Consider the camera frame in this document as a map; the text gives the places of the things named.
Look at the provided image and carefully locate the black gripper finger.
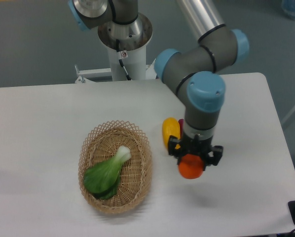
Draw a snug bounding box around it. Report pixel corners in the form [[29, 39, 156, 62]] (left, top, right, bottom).
[[168, 135, 184, 165], [202, 145, 223, 171]]

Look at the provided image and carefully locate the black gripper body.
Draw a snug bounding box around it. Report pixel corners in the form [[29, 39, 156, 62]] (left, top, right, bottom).
[[178, 132, 213, 160]]

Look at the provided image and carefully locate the orange fruit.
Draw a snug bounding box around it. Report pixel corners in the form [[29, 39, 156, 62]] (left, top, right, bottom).
[[178, 154, 204, 179]]

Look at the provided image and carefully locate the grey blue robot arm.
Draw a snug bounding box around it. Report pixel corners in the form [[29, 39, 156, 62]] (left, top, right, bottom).
[[68, 0, 250, 172]]

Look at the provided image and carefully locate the woven wicker basket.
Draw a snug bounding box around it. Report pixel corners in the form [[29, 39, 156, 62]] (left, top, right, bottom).
[[78, 120, 152, 214]]

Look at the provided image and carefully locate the yellow mango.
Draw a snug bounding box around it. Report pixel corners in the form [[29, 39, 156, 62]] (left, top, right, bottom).
[[162, 117, 181, 150]]

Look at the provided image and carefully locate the purple sweet potato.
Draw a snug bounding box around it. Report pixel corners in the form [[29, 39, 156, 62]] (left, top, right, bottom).
[[178, 118, 184, 138]]

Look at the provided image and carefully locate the green bok choy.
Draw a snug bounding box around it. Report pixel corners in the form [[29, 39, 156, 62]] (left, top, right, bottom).
[[83, 146, 131, 200]]

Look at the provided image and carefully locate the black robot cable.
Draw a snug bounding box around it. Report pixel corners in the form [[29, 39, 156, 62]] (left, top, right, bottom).
[[115, 39, 133, 81]]

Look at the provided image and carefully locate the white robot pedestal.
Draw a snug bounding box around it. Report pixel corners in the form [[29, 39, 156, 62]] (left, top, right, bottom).
[[74, 12, 163, 84]]

